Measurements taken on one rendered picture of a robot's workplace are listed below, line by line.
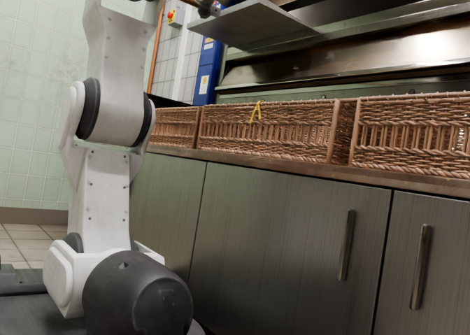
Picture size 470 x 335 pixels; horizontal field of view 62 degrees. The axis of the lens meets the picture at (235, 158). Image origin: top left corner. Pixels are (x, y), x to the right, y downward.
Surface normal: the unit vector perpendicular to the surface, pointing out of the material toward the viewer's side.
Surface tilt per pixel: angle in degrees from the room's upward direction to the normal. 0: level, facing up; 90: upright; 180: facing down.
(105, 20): 79
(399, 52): 70
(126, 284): 48
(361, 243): 90
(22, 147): 90
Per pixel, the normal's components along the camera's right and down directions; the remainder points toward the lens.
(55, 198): 0.61, 0.07
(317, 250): -0.78, -0.14
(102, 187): 0.62, -0.29
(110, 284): -0.54, -0.65
